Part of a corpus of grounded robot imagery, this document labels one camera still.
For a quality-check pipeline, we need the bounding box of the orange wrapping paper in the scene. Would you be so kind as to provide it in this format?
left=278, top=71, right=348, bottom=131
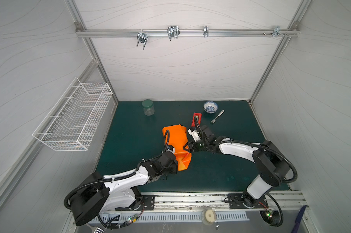
left=162, top=124, right=192, bottom=171

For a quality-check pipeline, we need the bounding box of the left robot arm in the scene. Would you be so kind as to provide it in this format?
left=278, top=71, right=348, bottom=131
left=64, top=150, right=178, bottom=226

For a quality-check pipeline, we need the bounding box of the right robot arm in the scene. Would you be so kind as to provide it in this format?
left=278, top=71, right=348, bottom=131
left=183, top=125, right=298, bottom=208

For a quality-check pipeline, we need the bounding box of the silver fork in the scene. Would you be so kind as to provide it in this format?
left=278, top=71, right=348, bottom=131
left=210, top=110, right=225, bottom=124

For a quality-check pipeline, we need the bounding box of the red tape dispenser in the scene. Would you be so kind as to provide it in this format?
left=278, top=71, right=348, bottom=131
left=191, top=113, right=202, bottom=127

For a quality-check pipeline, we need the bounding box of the blue white ceramic bowl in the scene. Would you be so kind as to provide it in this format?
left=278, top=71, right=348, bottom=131
left=203, top=101, right=218, bottom=114

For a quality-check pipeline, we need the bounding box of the green table mat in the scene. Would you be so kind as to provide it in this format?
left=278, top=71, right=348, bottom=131
left=97, top=101, right=265, bottom=192

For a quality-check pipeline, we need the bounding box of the green lid glass jar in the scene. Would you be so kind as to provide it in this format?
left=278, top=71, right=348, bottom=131
left=141, top=99, right=155, bottom=116

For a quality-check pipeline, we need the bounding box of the round white puck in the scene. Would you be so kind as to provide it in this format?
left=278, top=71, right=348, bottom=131
left=202, top=209, right=217, bottom=226

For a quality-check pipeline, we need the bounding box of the middle metal clamp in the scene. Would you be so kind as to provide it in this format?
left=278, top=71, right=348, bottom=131
left=166, top=26, right=180, bottom=41

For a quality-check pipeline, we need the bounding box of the metal clamp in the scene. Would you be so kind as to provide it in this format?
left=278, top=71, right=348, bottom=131
left=136, top=32, right=148, bottom=49
left=166, top=26, right=180, bottom=41

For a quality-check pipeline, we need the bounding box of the left metal clamp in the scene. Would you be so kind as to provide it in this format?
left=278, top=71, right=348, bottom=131
left=136, top=32, right=148, bottom=49

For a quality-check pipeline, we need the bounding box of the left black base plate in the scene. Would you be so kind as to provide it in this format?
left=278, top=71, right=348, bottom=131
left=115, top=195, right=155, bottom=211

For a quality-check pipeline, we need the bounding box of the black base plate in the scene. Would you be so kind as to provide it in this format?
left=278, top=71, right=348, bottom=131
left=115, top=195, right=155, bottom=211
left=224, top=192, right=268, bottom=209

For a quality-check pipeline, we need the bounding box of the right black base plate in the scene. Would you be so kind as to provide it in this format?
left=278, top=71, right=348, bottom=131
left=224, top=192, right=268, bottom=209

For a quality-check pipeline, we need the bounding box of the right base cable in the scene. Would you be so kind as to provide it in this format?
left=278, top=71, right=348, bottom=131
left=258, top=193, right=284, bottom=227

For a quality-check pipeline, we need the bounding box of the white wire basket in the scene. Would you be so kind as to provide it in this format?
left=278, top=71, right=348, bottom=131
left=32, top=77, right=113, bottom=151

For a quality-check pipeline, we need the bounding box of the blue handled tool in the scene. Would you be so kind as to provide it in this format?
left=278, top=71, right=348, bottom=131
left=291, top=205, right=307, bottom=233

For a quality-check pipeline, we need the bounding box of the right metal bracket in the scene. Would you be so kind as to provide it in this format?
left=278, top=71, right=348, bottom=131
left=263, top=26, right=289, bottom=38

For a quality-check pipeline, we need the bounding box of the aluminium cross rail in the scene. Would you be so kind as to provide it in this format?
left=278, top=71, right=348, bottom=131
left=76, top=28, right=300, bottom=38

